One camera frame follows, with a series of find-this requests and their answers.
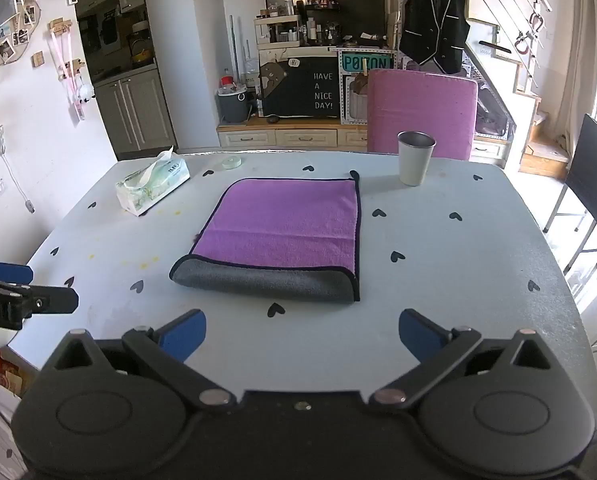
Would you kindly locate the metal cup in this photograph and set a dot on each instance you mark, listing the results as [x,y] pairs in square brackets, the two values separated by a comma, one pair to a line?
[416,160]

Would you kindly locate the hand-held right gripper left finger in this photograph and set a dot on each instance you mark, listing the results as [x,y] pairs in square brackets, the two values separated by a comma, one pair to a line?
[184,334]

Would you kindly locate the wooden staircase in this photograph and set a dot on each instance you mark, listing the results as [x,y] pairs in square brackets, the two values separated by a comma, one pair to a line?
[533,125]

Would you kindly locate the white cosmetics shelf rack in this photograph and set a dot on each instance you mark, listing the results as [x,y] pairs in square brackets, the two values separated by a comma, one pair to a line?
[278,30]

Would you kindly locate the cream low drawer cabinet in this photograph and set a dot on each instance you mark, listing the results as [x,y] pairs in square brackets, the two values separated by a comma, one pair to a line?
[288,136]

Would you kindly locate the grey bucket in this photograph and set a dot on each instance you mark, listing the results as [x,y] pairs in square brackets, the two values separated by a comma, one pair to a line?
[233,107]

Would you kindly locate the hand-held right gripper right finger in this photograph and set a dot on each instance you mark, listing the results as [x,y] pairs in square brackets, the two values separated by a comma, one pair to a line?
[419,334]

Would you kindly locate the green licence plate sign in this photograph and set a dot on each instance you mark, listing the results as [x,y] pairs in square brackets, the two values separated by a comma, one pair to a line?
[366,62]

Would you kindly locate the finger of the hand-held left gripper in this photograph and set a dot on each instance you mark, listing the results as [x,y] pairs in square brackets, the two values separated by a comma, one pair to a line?
[11,273]
[53,301]

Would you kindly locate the black vest with white trim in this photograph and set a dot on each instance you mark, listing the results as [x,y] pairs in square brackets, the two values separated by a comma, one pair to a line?
[433,15]

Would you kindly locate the pink upholstered chair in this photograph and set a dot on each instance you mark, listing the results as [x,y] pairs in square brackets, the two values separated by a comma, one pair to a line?
[421,107]

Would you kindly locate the grey kitchen cabinet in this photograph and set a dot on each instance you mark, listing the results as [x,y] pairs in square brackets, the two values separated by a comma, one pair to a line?
[133,110]

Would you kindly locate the black chalkboard sign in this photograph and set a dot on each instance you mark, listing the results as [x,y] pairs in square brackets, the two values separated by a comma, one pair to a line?
[303,87]

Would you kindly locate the black metal-frame chair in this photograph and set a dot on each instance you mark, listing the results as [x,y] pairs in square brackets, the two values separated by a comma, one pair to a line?
[591,165]

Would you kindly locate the green tissue pack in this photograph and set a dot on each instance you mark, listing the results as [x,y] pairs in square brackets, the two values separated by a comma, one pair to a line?
[153,186]

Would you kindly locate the pink ribbon photo hanger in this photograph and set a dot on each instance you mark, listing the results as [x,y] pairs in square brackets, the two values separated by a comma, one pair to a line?
[68,70]

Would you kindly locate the small green tape roll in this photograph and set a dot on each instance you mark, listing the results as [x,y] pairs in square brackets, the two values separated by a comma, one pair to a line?
[232,162]

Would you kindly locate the purple and grey towel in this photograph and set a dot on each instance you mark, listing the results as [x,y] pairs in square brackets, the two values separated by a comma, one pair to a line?
[278,222]

